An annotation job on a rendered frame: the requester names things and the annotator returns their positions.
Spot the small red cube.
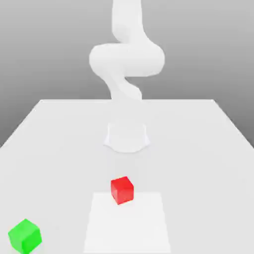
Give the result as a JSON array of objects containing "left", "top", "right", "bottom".
[{"left": 110, "top": 176, "right": 134, "bottom": 205}]

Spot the small green cube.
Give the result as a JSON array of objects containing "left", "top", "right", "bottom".
[{"left": 7, "top": 218, "right": 43, "bottom": 254}]

